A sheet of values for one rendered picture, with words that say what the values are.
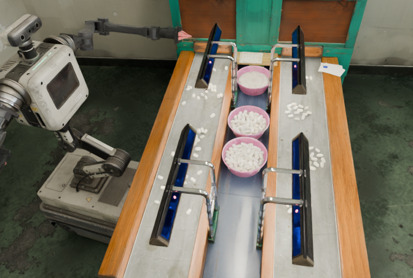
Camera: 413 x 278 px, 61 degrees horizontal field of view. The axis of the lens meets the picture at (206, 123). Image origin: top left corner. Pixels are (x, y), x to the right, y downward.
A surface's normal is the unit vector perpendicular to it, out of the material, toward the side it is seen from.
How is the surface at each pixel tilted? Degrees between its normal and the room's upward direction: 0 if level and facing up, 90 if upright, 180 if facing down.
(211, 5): 90
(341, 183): 0
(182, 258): 0
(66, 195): 1
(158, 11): 90
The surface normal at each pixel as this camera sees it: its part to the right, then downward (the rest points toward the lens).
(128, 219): -0.07, -0.69
